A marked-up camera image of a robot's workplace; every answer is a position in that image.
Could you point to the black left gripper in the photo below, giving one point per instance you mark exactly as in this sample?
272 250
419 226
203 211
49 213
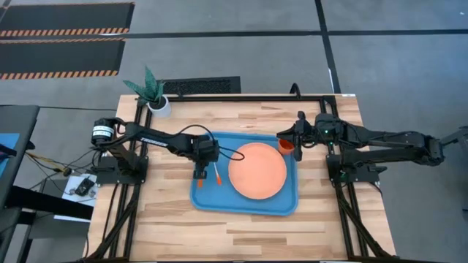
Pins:
204 149

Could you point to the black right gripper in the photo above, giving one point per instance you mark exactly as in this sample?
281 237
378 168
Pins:
327 129

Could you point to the orange plastic cup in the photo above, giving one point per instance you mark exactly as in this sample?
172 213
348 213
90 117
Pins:
286 148

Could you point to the salmon orange plate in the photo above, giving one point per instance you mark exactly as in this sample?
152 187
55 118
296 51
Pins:
257 171

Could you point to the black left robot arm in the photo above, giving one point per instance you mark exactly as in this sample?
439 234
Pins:
153 140

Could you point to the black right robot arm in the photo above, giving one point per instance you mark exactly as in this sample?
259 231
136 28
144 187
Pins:
402 144

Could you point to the blue plastic tray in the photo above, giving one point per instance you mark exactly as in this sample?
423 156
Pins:
219 201

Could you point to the white round plant pot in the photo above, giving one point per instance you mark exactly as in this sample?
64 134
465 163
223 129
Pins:
165 110

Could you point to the black floor grille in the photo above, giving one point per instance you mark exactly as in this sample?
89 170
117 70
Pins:
201 85

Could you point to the green snake plant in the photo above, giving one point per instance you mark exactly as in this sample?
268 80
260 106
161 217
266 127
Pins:
150 85

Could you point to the black handheld controller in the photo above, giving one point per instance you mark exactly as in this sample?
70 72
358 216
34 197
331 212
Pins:
85 186

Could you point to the white paper sheet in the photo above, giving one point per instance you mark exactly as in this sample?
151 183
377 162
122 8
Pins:
69 190

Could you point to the grey metal stand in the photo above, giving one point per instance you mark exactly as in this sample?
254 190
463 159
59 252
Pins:
457 137

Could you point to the black mat with hazard stripes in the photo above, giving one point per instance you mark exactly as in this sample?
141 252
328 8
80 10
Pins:
58 56
66 16

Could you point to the dark grey desk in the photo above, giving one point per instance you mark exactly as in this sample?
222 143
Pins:
18 120

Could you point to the blue desk pad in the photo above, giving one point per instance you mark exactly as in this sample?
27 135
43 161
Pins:
11 138

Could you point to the black aluminium table frame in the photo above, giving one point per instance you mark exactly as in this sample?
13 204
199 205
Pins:
234 98

